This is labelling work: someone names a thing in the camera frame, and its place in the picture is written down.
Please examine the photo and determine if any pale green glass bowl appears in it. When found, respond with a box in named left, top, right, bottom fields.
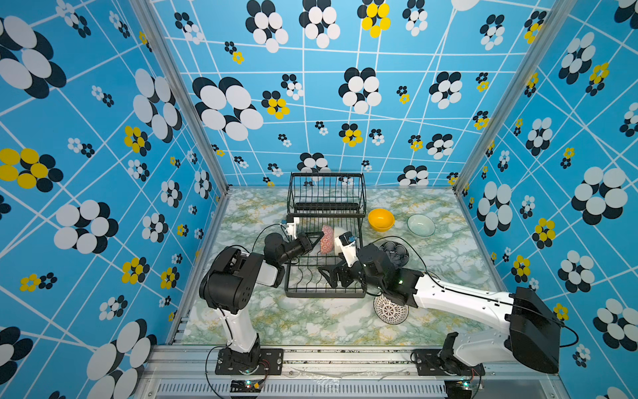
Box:
left=407, top=214, right=435, bottom=237

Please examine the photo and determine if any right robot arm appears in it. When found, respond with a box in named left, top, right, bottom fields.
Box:
left=319, top=244, right=563, bottom=374

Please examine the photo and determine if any plain white bowl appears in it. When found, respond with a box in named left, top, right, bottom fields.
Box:
left=333, top=226, right=352, bottom=252

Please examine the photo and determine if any black two-tier dish rack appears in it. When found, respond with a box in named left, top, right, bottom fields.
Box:
left=284, top=172, right=367, bottom=299

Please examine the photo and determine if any aluminium front rail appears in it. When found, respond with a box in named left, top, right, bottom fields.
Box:
left=134, top=345, right=569, bottom=398

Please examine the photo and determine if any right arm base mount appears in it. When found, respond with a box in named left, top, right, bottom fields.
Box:
left=410, top=349, right=485, bottom=377

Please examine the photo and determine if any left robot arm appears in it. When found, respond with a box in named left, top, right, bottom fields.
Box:
left=199, top=231, right=324, bottom=373

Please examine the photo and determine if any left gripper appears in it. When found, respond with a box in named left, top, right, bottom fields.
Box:
left=277, top=233, right=324, bottom=269

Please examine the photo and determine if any white red lattice bowl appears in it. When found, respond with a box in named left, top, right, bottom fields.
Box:
left=373, top=296, right=409, bottom=325

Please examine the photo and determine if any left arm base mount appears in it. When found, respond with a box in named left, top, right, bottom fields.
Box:
left=214, top=348, right=284, bottom=376

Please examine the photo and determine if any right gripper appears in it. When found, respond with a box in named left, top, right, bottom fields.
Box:
left=318, top=251, right=386, bottom=295

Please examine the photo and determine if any black floral pink bowl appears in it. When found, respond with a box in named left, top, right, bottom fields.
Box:
left=320, top=224, right=334, bottom=255

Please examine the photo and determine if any yellow bowl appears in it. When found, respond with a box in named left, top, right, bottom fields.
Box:
left=367, top=209, right=395, bottom=232

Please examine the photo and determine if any dark blue patterned bowl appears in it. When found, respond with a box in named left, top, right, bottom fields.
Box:
left=380, top=241, right=410, bottom=268

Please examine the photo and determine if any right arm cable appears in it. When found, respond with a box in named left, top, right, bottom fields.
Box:
left=368, top=235, right=580, bottom=349

